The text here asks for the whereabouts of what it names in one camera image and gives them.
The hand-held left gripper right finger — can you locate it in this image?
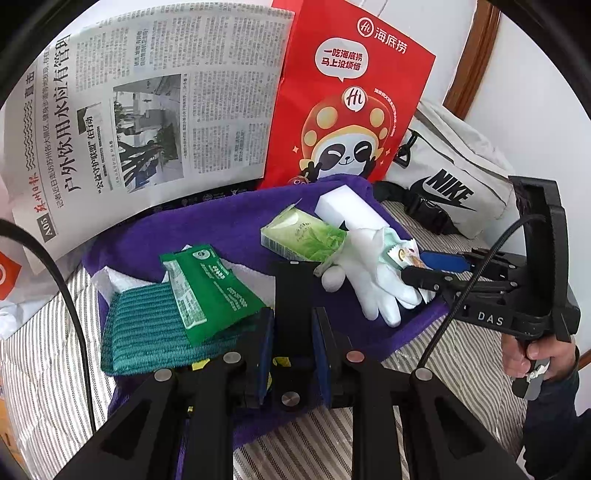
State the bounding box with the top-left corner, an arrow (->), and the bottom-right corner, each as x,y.
311,305 -> 529,480

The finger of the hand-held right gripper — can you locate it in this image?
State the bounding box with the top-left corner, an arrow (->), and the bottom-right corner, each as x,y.
401,266 -> 468,302
421,250 -> 472,274

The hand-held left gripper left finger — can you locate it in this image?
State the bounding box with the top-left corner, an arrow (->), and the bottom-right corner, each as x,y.
65,307 -> 276,480

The white fruit print packet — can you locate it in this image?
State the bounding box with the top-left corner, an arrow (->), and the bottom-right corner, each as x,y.
387,241 -> 438,304

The white cloth glove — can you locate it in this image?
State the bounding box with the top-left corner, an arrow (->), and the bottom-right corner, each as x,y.
316,225 -> 424,328

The long black watch strap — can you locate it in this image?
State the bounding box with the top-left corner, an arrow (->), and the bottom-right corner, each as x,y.
274,261 -> 319,411

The green wipes packet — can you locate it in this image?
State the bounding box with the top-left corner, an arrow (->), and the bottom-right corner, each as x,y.
159,244 -> 269,344

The white sponge block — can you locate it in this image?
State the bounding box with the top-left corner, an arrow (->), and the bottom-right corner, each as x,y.
314,191 -> 391,232

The green tissue pack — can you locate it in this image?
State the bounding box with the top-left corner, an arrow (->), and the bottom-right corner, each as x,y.
260,207 -> 348,265

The dark green ribbed cloth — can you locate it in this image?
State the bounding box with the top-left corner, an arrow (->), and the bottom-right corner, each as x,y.
100,281 -> 259,377

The person's right forearm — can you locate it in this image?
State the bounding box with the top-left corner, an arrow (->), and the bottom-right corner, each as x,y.
524,369 -> 585,480

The person's right hand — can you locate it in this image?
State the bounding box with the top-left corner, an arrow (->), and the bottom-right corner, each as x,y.
502,332 -> 581,386

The white waist bag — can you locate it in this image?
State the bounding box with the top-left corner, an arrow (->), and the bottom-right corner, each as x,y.
373,99 -> 527,240

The purple towel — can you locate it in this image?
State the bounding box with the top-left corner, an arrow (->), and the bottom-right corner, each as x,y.
83,175 -> 451,450

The red paper bag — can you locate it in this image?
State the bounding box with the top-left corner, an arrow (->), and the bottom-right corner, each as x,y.
256,0 -> 437,190

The striped bed sheet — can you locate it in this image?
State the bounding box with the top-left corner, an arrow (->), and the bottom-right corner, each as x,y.
0,198 -> 532,480

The white plastic bag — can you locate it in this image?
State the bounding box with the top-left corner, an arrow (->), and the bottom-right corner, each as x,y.
0,249 -> 61,340

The folded newspaper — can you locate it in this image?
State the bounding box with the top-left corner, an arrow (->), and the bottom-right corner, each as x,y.
0,4 -> 296,278

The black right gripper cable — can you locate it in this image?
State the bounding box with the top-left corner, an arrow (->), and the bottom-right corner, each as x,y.
420,215 -> 546,370

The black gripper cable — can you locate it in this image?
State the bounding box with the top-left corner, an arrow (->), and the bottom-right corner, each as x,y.
420,215 -> 546,370
0,219 -> 98,437

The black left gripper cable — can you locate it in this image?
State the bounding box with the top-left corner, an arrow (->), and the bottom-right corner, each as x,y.
0,219 -> 98,437

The wooden door frame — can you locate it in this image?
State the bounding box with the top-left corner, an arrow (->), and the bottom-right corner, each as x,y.
443,0 -> 502,123

